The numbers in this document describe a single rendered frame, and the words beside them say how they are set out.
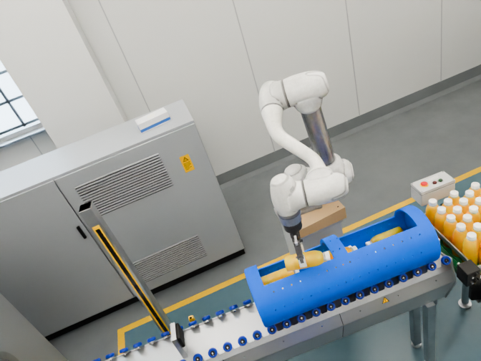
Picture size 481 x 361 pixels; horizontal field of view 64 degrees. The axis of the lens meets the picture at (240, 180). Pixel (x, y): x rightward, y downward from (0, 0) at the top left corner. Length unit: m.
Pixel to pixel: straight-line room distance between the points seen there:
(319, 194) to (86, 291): 2.61
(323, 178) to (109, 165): 1.85
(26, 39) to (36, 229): 1.52
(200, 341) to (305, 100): 1.28
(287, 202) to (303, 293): 0.51
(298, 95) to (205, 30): 2.36
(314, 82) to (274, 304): 0.99
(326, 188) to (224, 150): 3.10
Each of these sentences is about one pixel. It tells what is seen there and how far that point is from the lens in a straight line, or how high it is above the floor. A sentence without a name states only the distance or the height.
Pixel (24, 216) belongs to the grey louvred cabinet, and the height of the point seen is 1.25.
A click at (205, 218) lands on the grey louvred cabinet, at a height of 0.59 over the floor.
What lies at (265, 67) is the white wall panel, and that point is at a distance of 4.28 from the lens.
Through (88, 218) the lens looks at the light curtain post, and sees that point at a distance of 1.90.
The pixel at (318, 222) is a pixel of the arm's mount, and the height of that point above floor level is 1.06.
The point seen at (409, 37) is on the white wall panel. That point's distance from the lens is 5.10.
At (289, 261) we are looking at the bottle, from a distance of 1.70.
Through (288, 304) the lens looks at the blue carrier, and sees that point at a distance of 1.81.
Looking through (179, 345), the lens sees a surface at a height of 1.03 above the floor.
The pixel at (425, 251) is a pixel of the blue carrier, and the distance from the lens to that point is 1.95.
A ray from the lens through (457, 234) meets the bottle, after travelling 2.14.
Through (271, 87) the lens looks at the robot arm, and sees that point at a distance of 1.83.
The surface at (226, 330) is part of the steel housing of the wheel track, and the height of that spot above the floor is 0.93.
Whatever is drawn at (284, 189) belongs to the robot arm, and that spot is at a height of 1.72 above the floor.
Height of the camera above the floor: 2.57
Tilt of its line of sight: 34 degrees down
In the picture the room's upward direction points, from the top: 20 degrees counter-clockwise
